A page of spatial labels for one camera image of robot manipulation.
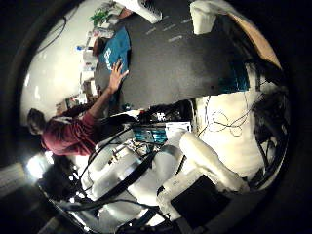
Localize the teal cloth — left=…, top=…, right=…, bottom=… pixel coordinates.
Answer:
left=97, top=26, right=132, bottom=78

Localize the white spray bottle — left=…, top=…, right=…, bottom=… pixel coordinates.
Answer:
left=113, top=0, right=164, bottom=24

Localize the green potted plant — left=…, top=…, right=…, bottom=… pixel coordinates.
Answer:
left=90, top=8, right=112, bottom=27

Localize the teal electronics box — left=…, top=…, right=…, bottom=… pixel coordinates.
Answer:
left=132, top=126, right=168, bottom=144

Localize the person in red shirt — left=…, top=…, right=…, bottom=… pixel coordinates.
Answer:
left=26, top=106, right=102, bottom=157

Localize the teal crate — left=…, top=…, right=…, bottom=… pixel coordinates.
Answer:
left=219, top=60, right=252, bottom=95

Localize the light wooden table edge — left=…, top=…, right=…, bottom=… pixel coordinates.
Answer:
left=227, top=12, right=283, bottom=69

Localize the thin black cable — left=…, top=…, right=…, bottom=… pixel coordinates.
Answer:
left=197, top=93, right=262, bottom=138

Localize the black wall cable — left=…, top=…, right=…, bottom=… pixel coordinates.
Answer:
left=34, top=15, right=68, bottom=56

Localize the thick black cable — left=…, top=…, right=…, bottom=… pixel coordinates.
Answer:
left=59, top=151, right=158, bottom=213

